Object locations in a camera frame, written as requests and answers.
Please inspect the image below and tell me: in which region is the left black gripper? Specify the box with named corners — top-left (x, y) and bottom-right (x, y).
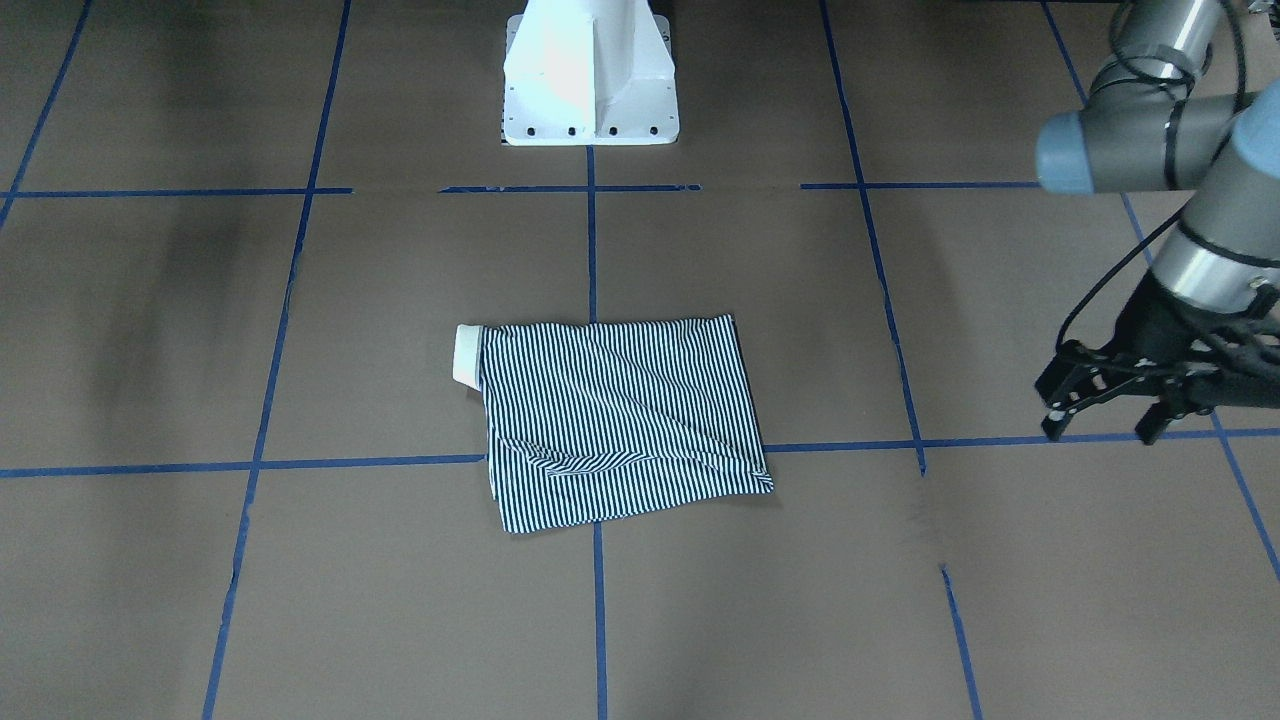
top-left (1033, 272), bottom-right (1251, 446)

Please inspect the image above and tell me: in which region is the navy white striped polo shirt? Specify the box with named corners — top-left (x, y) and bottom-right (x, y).
top-left (452, 314), bottom-right (774, 534)

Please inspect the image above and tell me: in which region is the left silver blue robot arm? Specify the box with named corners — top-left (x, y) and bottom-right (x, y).
top-left (1036, 1), bottom-right (1279, 445)

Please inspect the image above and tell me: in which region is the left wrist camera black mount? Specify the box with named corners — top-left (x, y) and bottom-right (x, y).
top-left (1188, 315), bottom-right (1279, 409)

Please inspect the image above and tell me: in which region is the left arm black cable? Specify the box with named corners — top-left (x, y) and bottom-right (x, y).
top-left (1055, 0), bottom-right (1251, 351)

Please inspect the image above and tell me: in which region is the white camera mast base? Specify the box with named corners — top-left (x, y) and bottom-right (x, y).
top-left (500, 1), bottom-right (681, 147)

